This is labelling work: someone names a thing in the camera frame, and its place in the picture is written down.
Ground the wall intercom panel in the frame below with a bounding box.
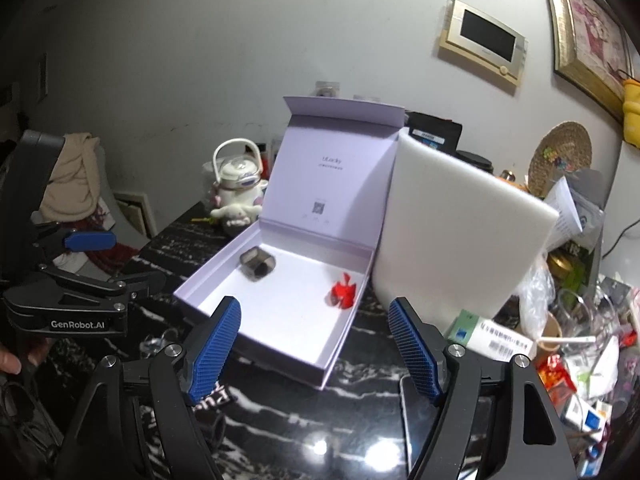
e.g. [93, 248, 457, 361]
[439, 0, 529, 89]

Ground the clear plastic bag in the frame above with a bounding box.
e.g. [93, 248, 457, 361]
[516, 254, 557, 342]

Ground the lavender gift box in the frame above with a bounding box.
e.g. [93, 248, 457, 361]
[172, 95, 407, 391]

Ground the clear plastic cup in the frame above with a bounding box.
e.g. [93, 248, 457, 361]
[201, 160, 221, 196]

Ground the smoky translucent hair clip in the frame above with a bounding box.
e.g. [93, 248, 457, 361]
[237, 246, 278, 281]

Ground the red cloth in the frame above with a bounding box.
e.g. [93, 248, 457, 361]
[86, 200, 135, 282]

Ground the white dog plush toy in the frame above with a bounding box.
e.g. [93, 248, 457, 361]
[208, 195, 265, 237]

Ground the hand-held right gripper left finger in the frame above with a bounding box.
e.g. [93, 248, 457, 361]
[57, 296, 243, 480]

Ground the black box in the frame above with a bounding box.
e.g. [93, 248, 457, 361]
[404, 110, 464, 157]

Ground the white cartoon water bottle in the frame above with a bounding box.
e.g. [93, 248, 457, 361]
[212, 139, 270, 208]

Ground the blue white small box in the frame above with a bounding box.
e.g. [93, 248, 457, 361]
[559, 394, 614, 434]

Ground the person's left hand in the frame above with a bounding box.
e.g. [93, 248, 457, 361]
[0, 337, 49, 376]

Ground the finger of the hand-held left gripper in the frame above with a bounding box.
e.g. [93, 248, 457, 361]
[37, 266, 168, 311]
[32, 225, 118, 262]

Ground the clear hair claw clip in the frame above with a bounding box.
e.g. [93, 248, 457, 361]
[140, 332, 177, 361]

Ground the green white medicine box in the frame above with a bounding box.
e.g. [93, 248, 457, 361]
[442, 309, 539, 362]

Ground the white stick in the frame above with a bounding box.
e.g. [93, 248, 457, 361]
[536, 335, 597, 349]

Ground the gold framed picture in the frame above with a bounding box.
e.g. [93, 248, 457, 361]
[537, 0, 637, 126]

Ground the woven straw fan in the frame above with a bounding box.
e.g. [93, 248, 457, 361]
[527, 121, 594, 199]

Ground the red hair clip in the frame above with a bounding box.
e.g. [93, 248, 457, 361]
[325, 271, 357, 309]

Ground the black smartphone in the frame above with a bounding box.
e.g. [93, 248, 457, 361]
[398, 374, 496, 480]

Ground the clear drinking glass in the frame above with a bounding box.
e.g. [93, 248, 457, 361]
[555, 287, 602, 337]

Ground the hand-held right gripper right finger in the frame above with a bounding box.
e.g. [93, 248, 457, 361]
[387, 297, 581, 480]

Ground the beige cloth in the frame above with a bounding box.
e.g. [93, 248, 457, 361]
[40, 132, 104, 224]

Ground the black cable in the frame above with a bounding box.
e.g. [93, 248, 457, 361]
[602, 221, 640, 262]

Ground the white paper leaflet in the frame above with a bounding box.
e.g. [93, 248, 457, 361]
[544, 176, 587, 252]

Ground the white foam block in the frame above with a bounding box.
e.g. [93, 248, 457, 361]
[372, 127, 561, 332]

